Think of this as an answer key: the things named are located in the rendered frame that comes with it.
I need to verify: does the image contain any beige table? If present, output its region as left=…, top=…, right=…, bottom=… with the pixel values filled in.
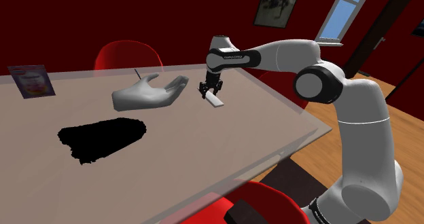
left=0, top=63, right=333, bottom=224

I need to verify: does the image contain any dark brown door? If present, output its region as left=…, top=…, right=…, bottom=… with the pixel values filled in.
left=342, top=0, right=413, bottom=79

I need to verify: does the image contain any white framed window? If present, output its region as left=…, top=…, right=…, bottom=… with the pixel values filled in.
left=314, top=0, right=376, bottom=48

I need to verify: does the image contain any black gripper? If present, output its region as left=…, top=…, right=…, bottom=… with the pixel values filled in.
left=198, top=71, right=224, bottom=100

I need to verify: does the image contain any red chair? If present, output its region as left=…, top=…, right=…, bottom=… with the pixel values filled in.
left=179, top=179, right=311, bottom=224
left=93, top=39, right=164, bottom=71
left=258, top=69, right=311, bottom=111

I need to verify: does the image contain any white hand figure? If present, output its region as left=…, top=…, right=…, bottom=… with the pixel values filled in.
left=111, top=72, right=190, bottom=113

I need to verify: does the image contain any pale printed packet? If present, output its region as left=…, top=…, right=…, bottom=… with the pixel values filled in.
left=7, top=64, right=57, bottom=100

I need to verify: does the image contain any black lumpy object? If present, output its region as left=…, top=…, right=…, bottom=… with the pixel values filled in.
left=57, top=117, right=147, bottom=166

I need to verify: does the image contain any white flat bar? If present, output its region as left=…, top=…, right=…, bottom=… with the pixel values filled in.
left=197, top=86, right=225, bottom=109

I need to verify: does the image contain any dark framed wall picture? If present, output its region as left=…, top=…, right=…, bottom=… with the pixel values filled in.
left=253, top=0, right=302, bottom=29

